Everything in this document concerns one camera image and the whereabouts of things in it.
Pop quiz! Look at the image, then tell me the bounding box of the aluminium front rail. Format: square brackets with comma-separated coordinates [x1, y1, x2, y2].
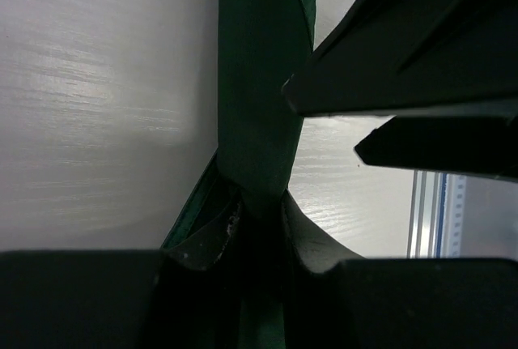
[407, 171, 447, 258]

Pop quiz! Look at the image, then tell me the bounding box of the white slotted cable duct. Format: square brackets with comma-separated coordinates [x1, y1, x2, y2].
[442, 175, 467, 258]

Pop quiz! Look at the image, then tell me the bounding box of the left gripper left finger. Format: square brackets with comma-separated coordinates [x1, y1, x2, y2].
[1, 200, 242, 348]

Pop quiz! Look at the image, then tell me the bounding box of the dark green cloth napkin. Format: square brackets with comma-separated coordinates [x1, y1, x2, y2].
[161, 0, 325, 349]

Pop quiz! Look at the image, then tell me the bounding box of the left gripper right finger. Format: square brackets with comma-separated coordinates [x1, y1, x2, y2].
[281, 194, 517, 348]

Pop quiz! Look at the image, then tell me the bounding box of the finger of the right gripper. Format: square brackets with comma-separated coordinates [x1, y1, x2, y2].
[355, 117, 517, 183]
[282, 0, 517, 117]

